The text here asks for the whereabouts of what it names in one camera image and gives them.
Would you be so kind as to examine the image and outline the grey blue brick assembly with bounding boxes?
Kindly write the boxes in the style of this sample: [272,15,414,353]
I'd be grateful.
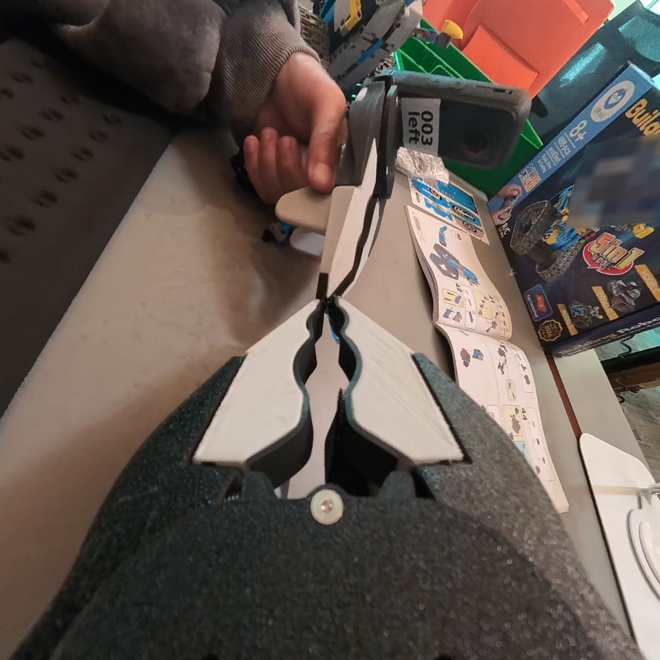
[260,219,295,248]

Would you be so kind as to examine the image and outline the sticker sheet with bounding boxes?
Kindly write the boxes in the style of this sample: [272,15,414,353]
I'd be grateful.
[409,175,490,245]

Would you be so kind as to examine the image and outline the orange plastic bin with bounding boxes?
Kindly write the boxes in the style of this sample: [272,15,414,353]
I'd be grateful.
[420,0,617,99]

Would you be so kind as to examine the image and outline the instruction booklet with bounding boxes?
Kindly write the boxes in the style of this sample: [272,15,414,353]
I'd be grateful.
[405,205,569,514]

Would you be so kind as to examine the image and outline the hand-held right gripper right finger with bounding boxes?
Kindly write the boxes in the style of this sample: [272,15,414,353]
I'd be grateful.
[324,298,465,498]

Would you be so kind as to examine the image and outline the person's left forearm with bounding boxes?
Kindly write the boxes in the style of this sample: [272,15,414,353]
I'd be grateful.
[0,0,323,127]

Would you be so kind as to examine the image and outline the blue tracked toy vehicle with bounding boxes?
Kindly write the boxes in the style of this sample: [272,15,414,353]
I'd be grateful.
[309,0,425,91]

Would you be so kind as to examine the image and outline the green plastic bin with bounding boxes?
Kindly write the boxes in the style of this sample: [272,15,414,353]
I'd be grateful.
[394,18,545,197]

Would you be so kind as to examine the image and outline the toy kit box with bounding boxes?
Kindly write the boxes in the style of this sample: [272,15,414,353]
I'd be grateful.
[487,62,660,359]

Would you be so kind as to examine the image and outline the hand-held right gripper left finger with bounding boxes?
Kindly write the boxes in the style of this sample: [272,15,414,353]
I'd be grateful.
[192,300,325,488]

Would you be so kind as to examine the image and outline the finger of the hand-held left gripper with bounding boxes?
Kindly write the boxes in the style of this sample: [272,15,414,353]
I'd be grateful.
[327,150,399,300]
[316,140,381,300]

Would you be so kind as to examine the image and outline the person's left hand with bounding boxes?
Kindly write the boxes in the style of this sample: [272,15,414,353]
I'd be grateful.
[242,52,349,205]

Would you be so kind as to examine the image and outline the clear plastic bag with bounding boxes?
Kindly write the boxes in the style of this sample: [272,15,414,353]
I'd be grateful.
[396,147,449,181]

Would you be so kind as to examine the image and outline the grey desk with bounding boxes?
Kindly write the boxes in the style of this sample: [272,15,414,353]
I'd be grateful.
[0,126,650,640]

